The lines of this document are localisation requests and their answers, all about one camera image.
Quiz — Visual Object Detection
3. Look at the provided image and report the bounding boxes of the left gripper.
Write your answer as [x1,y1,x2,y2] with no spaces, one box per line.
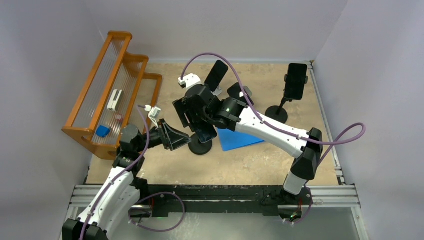
[135,118,192,153]

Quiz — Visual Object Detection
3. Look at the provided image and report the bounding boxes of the black round-base phone stand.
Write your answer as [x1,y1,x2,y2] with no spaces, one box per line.
[188,133,213,156]

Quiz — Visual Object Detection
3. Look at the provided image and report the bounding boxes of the black smartphone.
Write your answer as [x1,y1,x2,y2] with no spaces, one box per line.
[191,118,218,144]

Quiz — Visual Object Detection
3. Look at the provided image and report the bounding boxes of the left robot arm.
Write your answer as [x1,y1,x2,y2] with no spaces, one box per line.
[61,119,191,240]

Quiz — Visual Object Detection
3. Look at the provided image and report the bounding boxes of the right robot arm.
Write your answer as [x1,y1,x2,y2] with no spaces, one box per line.
[172,84,323,204]

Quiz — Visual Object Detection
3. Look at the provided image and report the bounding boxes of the white phone stand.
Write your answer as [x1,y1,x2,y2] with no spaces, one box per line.
[213,86,222,97]

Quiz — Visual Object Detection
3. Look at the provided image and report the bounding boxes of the black phone on white stand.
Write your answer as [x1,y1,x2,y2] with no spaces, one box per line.
[204,60,229,92]

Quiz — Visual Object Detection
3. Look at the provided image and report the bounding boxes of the black phone on wooden stand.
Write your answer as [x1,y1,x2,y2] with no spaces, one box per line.
[227,82,254,106]

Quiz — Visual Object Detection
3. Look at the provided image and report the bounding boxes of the tall black phone stand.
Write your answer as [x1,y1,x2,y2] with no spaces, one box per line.
[264,75,310,125]

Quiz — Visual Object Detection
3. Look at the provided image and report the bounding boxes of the black phone on tall stand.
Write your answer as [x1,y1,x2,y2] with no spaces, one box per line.
[283,63,308,101]

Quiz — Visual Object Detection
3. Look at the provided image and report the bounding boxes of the blue mat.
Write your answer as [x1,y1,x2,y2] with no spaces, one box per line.
[217,129,264,152]

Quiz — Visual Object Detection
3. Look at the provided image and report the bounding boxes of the orange wooden rack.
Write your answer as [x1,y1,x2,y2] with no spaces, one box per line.
[62,31,163,160]

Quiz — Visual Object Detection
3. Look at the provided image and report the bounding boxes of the small pink-capped bottle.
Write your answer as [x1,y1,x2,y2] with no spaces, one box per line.
[114,114,124,122]

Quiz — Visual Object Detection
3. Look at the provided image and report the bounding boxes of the white rectangular device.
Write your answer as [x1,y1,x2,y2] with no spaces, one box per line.
[106,89,124,112]

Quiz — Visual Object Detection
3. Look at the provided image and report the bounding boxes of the blue small block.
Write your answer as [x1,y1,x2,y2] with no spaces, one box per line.
[95,125,111,138]

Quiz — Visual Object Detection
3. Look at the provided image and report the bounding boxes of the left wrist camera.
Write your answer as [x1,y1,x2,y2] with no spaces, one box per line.
[144,105,162,128]

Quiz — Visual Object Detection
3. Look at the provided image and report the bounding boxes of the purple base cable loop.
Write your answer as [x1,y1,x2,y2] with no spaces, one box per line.
[127,191,186,233]

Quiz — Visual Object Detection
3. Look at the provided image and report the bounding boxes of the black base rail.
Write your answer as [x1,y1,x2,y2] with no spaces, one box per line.
[69,184,361,226]

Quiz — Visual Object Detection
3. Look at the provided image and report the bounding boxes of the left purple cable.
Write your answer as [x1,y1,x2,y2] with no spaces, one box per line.
[78,104,152,240]

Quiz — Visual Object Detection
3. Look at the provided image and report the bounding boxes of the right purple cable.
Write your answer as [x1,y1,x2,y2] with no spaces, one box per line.
[180,52,367,186]

